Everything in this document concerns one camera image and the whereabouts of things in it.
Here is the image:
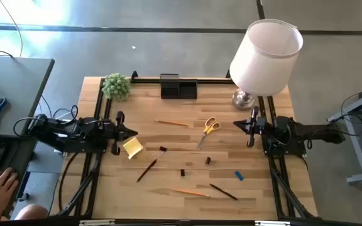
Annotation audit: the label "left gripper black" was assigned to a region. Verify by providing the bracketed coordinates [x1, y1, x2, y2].
[101, 110, 139, 157]

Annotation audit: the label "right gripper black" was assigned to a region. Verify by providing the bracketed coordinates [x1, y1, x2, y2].
[233, 105, 268, 148]

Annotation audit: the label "yellow sticky note pad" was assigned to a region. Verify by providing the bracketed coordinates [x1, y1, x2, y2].
[123, 136, 145, 160]

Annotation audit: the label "yellow handled scissors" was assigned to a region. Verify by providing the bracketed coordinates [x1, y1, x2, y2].
[195, 116, 222, 150]

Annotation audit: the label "plain black pen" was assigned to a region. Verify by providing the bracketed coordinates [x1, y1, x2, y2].
[136, 158, 158, 183]

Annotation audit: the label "orange pencil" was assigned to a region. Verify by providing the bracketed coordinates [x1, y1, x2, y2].
[154, 119, 190, 127]
[172, 188, 211, 199]

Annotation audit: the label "black pen with white print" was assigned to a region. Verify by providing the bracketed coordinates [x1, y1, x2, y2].
[209, 183, 239, 201]

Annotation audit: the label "black mesh desk organizer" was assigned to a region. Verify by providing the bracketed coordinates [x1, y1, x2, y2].
[160, 73, 199, 100]

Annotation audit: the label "green succulent in white pot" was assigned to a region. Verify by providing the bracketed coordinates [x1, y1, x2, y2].
[101, 72, 132, 102]

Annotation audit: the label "white shade silver table lamp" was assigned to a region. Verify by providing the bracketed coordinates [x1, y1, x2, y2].
[229, 18, 304, 111]

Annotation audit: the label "grey desk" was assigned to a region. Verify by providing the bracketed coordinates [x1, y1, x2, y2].
[0, 55, 55, 217]

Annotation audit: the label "person's leg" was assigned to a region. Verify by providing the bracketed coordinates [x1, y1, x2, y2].
[13, 203, 49, 221]

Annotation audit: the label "black aluminium table frame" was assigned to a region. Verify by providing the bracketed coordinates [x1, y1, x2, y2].
[52, 70, 323, 226]

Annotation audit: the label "black base cable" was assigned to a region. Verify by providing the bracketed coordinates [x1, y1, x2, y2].
[57, 152, 79, 212]

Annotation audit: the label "silver frame bracket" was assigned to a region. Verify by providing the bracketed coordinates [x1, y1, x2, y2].
[79, 219, 116, 226]
[255, 220, 291, 226]

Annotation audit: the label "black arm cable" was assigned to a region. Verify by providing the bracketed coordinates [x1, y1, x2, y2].
[13, 104, 80, 138]

